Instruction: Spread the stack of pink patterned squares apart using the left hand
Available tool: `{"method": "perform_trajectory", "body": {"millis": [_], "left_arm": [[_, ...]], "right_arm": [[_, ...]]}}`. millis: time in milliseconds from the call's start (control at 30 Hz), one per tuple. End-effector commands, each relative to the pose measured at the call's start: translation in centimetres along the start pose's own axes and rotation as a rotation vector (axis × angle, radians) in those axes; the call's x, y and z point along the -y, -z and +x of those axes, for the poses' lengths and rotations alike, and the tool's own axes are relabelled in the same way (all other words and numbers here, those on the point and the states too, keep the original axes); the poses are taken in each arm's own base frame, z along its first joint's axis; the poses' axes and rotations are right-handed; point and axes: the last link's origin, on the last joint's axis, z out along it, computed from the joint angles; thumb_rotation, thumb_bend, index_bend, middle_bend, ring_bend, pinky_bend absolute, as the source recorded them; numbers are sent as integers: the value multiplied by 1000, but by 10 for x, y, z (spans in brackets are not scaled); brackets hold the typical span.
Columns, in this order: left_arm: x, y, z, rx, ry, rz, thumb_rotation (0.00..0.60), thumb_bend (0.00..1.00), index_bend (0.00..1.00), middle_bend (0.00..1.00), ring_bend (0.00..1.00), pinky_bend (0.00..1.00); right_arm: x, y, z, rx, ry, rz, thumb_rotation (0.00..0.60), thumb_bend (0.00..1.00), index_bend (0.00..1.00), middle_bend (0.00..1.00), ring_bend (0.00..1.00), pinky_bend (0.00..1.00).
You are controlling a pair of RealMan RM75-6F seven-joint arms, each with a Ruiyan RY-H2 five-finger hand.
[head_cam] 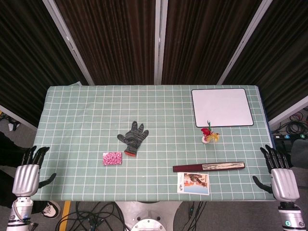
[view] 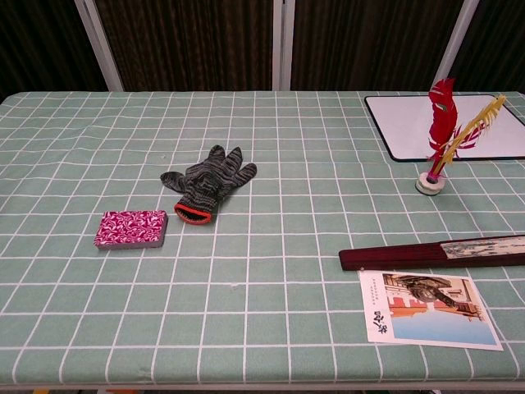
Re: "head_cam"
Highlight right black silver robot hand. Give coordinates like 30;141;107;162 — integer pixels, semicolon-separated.
252;144;300;202

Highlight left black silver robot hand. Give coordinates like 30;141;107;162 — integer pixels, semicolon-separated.
12;145;57;197

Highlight pink patterned card pack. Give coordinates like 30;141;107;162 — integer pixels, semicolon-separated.
103;152;123;165

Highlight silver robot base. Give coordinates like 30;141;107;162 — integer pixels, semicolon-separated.
113;201;186;231

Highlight white black sneaker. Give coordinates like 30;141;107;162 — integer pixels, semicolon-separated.
40;200;62;220

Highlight black power strip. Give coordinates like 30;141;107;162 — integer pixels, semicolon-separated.
273;133;308;141

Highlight red yellow feather shuttlecock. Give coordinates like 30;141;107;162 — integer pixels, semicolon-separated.
201;120;221;144

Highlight illustrated postcard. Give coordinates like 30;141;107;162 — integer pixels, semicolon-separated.
177;172;210;196

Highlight dark red folded fan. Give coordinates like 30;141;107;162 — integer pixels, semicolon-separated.
172;161;246;173

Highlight white board with black rim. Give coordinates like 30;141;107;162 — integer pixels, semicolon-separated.
191;88;255;128

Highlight grey striped knit glove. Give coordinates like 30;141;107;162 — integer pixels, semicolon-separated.
117;121;150;158

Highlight dark brown screen panel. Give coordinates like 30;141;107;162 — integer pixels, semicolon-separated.
223;0;308;121
161;0;263;85
0;0;83;128
53;0;159;86

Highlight green white checked tablecloth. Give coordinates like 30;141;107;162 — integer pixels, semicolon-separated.
31;84;277;202

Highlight black cables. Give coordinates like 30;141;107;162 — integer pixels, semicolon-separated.
271;109;308;135

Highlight white low frame rail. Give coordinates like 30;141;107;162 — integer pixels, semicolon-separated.
268;95;308;128
0;104;38;128

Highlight black floor cable bundle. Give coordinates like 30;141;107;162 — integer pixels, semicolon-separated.
56;201;132;231

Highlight black cable with green light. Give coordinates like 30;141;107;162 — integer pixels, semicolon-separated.
186;201;208;231

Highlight white double screen frame post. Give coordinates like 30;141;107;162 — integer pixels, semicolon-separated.
153;0;168;85

